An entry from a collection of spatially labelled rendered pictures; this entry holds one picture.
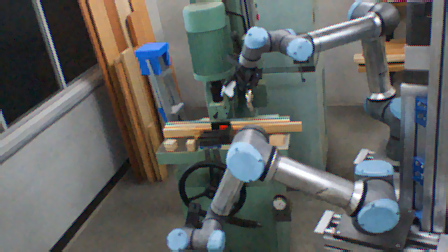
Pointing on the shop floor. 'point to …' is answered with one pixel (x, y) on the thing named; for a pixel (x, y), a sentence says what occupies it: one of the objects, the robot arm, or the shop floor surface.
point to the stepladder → (157, 55)
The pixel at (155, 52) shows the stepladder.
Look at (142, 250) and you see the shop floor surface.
